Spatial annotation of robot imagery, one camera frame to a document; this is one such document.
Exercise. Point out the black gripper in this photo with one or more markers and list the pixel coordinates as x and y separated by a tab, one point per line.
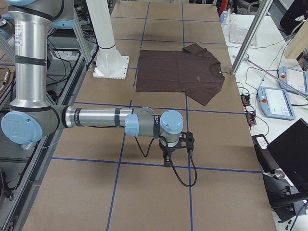
168	151

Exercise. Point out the brown t-shirt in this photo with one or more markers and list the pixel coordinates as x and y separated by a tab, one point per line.
193	70

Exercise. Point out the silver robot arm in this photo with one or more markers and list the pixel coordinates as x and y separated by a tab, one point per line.
32	117

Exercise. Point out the black box with label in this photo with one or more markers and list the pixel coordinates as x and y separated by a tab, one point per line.
263	154

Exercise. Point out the orange black connector board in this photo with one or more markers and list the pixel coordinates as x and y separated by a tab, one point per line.
245	98

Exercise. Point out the black monitor with stand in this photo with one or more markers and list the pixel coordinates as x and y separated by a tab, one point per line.
290	152

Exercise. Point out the near teach pendant tablet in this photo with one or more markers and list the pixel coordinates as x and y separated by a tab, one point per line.
275	103

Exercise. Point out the teach pendant tablet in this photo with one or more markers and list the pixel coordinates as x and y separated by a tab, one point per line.
275	103
297	79

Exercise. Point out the clear plastic bag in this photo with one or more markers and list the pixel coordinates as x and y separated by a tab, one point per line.
237	34

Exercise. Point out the far teach pendant tablet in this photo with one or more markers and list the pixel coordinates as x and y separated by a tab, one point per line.
297	79

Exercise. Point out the wooden plank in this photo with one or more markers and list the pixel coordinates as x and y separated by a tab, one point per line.
298	43

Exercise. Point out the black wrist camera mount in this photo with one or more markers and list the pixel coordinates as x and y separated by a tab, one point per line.
186	140

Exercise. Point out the white pedestal column base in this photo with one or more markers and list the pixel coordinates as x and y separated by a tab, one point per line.
109	63

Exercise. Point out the aluminium frame post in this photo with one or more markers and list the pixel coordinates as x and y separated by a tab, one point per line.
261	13

